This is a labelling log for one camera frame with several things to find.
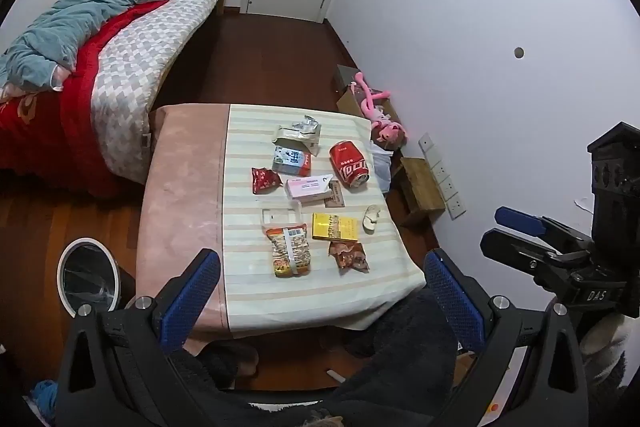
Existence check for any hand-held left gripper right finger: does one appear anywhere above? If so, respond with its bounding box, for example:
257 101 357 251
424 248 590 427

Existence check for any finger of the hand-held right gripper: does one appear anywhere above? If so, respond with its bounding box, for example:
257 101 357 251
495 206 593 254
479 228 576 289

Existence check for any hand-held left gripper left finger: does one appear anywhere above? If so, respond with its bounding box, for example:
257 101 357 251
55 248 222 427

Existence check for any black bin with white rim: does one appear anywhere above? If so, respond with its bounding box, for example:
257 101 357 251
56 237 136 319

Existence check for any red snack wrapper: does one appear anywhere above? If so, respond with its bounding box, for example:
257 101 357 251
251 167 283 196

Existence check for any person's right forearm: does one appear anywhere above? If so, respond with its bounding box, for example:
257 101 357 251
575 309 640 403

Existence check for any white power strip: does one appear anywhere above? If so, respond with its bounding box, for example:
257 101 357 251
419 133 467 220

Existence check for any white paper bag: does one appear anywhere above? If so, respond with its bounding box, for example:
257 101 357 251
470 347 530 427

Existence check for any wooden stool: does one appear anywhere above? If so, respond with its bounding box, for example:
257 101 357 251
400 157 446 228

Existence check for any orange snack packet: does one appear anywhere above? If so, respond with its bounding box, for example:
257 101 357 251
266 224 312 279

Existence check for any brown crumpled wrapper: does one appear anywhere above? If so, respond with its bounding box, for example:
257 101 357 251
328 240 371 273

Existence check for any clear plastic box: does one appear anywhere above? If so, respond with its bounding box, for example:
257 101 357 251
262 202 306 230

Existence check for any table with striped cloth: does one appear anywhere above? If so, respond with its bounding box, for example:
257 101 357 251
217 104 427 333

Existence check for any yellow box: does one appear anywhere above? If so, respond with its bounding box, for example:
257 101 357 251
312 213 359 242

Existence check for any clear plastic bag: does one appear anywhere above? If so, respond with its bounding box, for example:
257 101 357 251
370 142 396 192

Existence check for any pink white paper box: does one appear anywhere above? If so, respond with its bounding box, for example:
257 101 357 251
285 174 335 202

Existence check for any pink plush toy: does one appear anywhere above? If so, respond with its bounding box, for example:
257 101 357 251
350 72 408 146

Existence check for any blue white milk carton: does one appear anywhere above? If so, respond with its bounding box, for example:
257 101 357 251
272 146 312 178

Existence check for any red drink can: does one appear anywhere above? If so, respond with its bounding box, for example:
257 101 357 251
329 140 371 188

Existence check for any blue cloth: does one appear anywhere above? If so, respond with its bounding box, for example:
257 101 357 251
30 379 58 424

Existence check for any crumpled silver white packet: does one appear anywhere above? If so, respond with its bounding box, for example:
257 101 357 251
272 114 322 156

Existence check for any cardboard box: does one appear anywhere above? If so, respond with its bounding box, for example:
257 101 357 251
335 64 401 128

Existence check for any grey white checkered sheet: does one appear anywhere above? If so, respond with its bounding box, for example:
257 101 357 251
90 0 223 185

